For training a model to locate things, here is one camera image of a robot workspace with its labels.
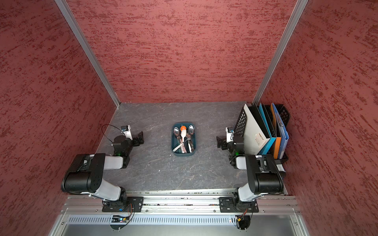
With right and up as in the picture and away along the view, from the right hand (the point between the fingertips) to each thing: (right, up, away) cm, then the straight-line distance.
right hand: (224, 137), depth 95 cm
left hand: (-58, +2, -1) cm, 58 cm away
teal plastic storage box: (-23, -7, -2) cm, 24 cm away
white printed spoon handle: (-30, -6, -3) cm, 31 cm away
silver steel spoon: (-22, +4, +5) cm, 23 cm away
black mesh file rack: (+9, +7, -7) cm, 14 cm away
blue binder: (+24, +6, -25) cm, 35 cm away
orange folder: (+21, +2, -26) cm, 34 cm away
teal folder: (+16, +3, -29) cm, 33 cm away
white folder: (+12, +2, -21) cm, 24 cm away
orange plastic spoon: (-28, +6, +5) cm, 29 cm away
